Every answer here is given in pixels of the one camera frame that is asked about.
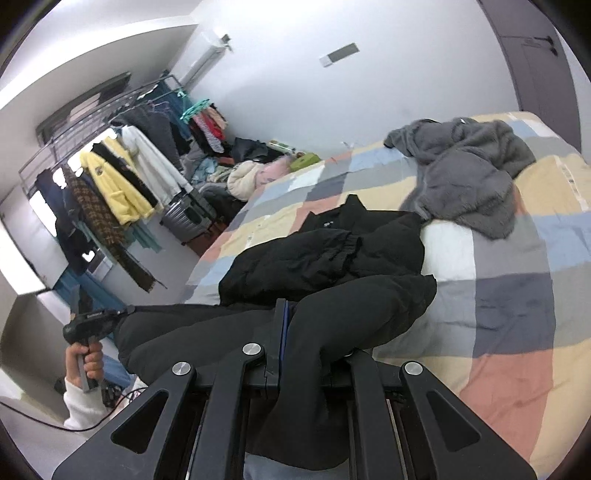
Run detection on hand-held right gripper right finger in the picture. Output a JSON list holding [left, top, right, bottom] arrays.
[[342, 348, 539, 480]]

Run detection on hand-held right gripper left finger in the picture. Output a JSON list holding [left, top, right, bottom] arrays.
[[51, 298, 290, 480]]

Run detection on black puffer jacket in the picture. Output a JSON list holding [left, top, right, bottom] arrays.
[[115, 194, 437, 469]]

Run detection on person's left forearm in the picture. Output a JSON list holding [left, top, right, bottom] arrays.
[[62, 376, 114, 431]]

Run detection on metal clothes rack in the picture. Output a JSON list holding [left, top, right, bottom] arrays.
[[18, 73, 184, 195]]

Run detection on small hanging clothes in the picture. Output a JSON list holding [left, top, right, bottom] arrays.
[[189, 104, 230, 154]]

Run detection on person's left hand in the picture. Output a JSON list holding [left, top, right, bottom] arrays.
[[65, 339, 105, 393]]

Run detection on blue cloth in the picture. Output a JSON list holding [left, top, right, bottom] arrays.
[[55, 272, 136, 389]]

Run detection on teal hanging garment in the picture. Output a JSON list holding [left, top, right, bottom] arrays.
[[124, 220, 163, 253]]

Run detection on person's jeans leg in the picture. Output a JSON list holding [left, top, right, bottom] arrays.
[[242, 452, 356, 480]]

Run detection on brown patterned hanging garment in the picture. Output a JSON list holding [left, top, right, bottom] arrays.
[[62, 166, 156, 293]]

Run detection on white flat panel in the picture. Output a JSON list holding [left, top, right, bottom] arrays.
[[0, 185, 66, 297]]

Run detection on navy hanging garment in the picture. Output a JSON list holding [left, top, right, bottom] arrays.
[[36, 168, 94, 274]]

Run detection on dark red suitcase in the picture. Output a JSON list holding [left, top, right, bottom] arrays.
[[191, 222, 232, 258]]

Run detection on grey suitcase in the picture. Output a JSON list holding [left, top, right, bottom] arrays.
[[160, 187, 218, 245]]

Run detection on yellow fleece robe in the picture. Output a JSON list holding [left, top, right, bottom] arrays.
[[79, 138, 160, 226]]

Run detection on black hanging garment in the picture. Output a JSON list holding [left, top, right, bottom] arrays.
[[91, 143, 152, 200]]

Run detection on white hoodie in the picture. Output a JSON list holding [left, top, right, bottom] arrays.
[[121, 124, 195, 207]]

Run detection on cream plush garment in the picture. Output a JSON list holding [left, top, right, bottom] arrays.
[[226, 161, 267, 200]]

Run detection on checkered bed blanket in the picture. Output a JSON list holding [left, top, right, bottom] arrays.
[[185, 111, 591, 480]]

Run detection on dark grey hanging garment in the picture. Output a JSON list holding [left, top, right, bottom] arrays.
[[111, 104, 185, 172]]

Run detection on pink plush garment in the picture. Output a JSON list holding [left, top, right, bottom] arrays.
[[255, 156, 296, 186]]

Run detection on green clip hanger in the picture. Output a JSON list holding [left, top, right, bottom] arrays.
[[178, 88, 213, 122]]

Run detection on grey fleece robe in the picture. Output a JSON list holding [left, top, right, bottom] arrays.
[[384, 117, 537, 240]]

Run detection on white air conditioner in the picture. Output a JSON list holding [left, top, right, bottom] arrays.
[[178, 31, 228, 89]]

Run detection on grey door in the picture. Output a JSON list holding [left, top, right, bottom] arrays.
[[478, 0, 583, 154]]

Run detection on black cable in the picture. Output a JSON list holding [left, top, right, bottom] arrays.
[[0, 387, 149, 433]]

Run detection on grey wall panel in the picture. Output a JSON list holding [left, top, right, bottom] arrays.
[[320, 43, 360, 68]]

